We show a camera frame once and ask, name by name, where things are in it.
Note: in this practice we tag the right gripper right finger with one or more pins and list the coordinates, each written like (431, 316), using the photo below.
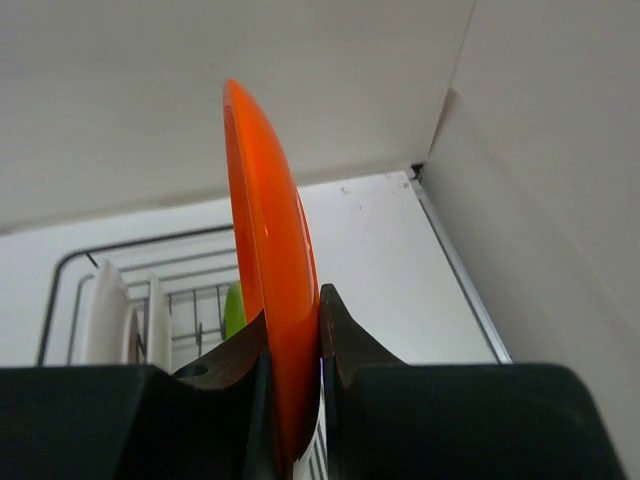
(386, 419)

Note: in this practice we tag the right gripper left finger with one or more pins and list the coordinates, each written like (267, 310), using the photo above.
(209, 420)

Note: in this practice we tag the orange sunburst patterned plate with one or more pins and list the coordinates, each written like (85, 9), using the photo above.
(159, 330)

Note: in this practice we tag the green plastic plate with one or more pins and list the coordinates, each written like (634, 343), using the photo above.
(234, 313)

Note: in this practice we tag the green rimmed white plate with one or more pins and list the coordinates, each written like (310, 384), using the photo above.
(105, 335)

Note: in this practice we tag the orange plastic plate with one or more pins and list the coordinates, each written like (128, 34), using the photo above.
(277, 267)

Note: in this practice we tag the grey wire dish rack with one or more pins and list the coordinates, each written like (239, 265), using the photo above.
(195, 269)

